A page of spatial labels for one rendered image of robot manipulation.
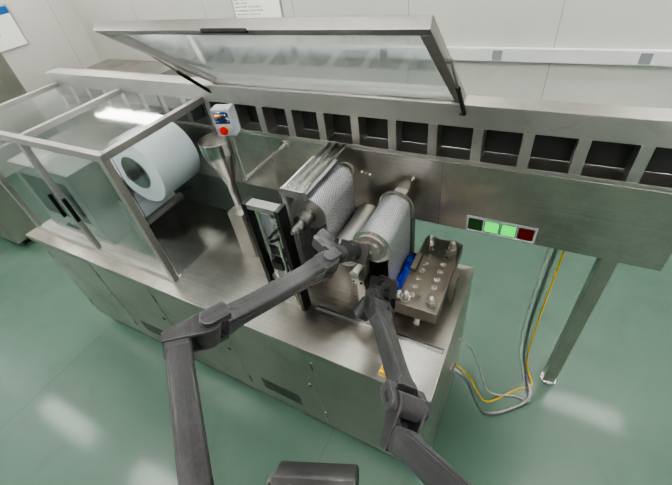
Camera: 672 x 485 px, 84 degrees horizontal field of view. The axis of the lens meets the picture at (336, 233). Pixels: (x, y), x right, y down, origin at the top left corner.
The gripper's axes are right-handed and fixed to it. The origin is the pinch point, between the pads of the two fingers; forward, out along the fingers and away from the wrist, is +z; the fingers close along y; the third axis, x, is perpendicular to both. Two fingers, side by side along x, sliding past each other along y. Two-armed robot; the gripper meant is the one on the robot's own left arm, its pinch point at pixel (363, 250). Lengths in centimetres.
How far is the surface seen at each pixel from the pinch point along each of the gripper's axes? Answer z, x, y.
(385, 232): 4.9, 7.4, 4.7
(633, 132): 9, 50, 68
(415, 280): 25.9, -10.2, 14.1
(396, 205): 15.8, 17.4, 3.1
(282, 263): -0.6, -13.2, -31.6
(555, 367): 111, -51, 79
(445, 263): 36.2, -1.9, 22.3
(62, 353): 32, -135, -223
